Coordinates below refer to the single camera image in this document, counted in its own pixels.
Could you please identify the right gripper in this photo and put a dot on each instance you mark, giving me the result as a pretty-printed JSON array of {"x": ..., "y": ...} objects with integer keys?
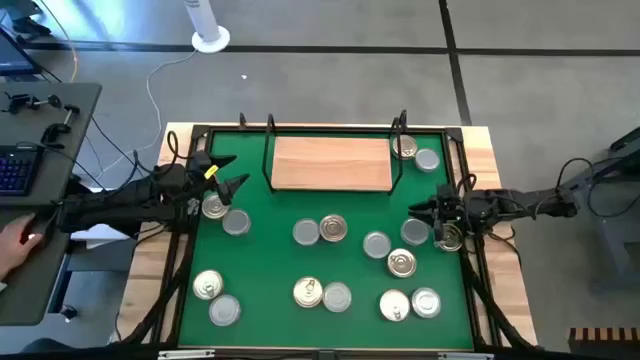
[{"x": 450, "y": 207}]

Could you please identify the blue salmon can gold lid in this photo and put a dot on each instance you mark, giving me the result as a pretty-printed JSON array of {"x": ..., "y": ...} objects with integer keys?
[
  {"x": 333, "y": 228},
  {"x": 212, "y": 210},
  {"x": 409, "y": 149},
  {"x": 402, "y": 262},
  {"x": 394, "y": 305},
  {"x": 452, "y": 242},
  {"x": 308, "y": 292}
]

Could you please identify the dark grey desk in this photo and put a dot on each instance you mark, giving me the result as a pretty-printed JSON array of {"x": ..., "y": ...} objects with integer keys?
[{"x": 25, "y": 295}]

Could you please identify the silver can on side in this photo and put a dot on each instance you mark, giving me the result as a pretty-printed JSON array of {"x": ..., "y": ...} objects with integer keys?
[{"x": 208, "y": 284}]

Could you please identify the black upright frame post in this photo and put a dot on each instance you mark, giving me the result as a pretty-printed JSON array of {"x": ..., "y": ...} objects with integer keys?
[
  {"x": 242, "y": 120},
  {"x": 403, "y": 117}
]

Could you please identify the green table mat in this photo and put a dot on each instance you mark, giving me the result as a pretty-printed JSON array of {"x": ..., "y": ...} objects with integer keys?
[{"x": 270, "y": 260}]

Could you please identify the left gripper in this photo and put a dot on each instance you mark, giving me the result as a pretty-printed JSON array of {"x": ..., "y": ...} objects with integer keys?
[{"x": 202, "y": 185}]

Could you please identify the white printed paper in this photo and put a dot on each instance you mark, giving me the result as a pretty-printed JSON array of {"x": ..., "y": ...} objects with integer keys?
[{"x": 100, "y": 235}]

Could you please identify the striped wooden bench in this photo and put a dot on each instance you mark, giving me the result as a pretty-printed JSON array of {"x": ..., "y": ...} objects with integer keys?
[{"x": 600, "y": 340}]

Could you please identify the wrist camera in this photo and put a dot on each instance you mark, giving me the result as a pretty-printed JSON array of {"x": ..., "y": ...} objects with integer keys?
[
  {"x": 444, "y": 191},
  {"x": 202, "y": 161}
]

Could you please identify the black backlit keyboard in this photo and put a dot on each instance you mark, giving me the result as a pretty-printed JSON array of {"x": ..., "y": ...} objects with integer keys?
[{"x": 17, "y": 170}]

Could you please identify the wooden shelf board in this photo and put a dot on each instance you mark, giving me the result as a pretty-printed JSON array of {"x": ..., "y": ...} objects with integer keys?
[{"x": 330, "y": 165}]

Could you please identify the person's hand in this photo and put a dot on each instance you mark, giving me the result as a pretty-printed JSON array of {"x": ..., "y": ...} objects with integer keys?
[{"x": 12, "y": 250}]

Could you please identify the dark computer monitor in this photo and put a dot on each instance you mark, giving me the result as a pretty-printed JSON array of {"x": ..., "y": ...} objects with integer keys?
[{"x": 12, "y": 55}]

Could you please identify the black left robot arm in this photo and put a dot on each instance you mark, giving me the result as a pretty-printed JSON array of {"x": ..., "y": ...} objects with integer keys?
[{"x": 125, "y": 207}]

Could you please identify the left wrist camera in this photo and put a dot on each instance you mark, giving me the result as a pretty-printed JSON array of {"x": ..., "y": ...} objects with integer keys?
[{"x": 202, "y": 161}]

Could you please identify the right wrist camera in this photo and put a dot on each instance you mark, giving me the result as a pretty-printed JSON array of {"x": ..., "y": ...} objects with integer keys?
[{"x": 444, "y": 191}]

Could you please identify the silver metal bracket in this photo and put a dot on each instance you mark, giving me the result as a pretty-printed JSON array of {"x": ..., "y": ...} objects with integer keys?
[
  {"x": 465, "y": 356},
  {"x": 187, "y": 355}
]

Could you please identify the black desk clamp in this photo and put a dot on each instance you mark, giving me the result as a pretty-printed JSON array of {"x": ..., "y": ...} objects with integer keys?
[
  {"x": 52, "y": 134},
  {"x": 50, "y": 101}
]

